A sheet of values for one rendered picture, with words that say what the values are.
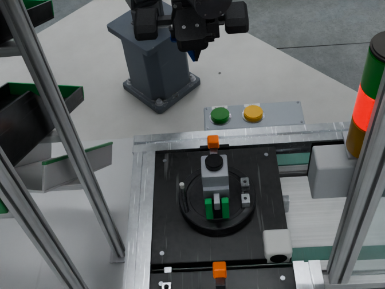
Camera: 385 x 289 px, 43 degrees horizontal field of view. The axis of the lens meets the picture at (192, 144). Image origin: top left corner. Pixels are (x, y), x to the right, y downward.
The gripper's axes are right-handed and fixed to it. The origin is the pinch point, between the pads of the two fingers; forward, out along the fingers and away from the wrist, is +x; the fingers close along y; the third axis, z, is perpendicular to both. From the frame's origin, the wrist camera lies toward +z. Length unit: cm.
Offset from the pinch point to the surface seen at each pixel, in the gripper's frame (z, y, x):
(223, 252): 28.5, 2.9, 21.8
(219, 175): 20.6, 3.2, 10.3
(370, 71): 30.8, 19.1, -20.5
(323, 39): -141, 61, 119
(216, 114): -3.0, 3.1, 21.6
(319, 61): -124, 56, 119
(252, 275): 32.9, 7.5, 21.8
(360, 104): 30.6, 19.0, -15.5
